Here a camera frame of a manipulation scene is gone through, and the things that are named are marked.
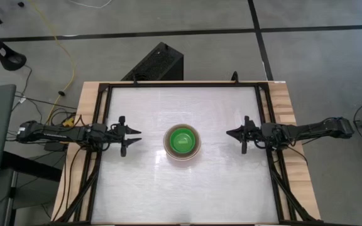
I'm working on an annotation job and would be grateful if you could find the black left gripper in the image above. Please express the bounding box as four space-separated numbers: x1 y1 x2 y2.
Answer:
106 116 143 158

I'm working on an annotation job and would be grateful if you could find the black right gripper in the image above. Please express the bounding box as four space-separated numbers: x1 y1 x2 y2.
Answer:
226 115 264 155

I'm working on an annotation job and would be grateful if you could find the beige bowl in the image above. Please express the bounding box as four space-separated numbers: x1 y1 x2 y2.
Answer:
164 124 200 159

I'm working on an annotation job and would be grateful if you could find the small green bowl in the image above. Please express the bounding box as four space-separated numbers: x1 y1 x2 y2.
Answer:
169 127 196 154

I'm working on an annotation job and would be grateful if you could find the large pink bowl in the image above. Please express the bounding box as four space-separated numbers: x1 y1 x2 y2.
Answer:
163 123 202 161

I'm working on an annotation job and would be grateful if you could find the black mesh computer tower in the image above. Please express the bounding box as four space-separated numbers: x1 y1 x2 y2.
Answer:
121 41 184 82

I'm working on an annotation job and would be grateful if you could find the black table frame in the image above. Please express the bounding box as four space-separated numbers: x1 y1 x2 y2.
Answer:
52 80 324 225

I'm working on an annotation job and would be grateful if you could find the yellow power cable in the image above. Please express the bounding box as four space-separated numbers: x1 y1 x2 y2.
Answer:
26 0 77 126

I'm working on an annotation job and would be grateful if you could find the white floor cable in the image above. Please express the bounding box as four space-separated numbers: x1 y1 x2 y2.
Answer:
67 0 113 10

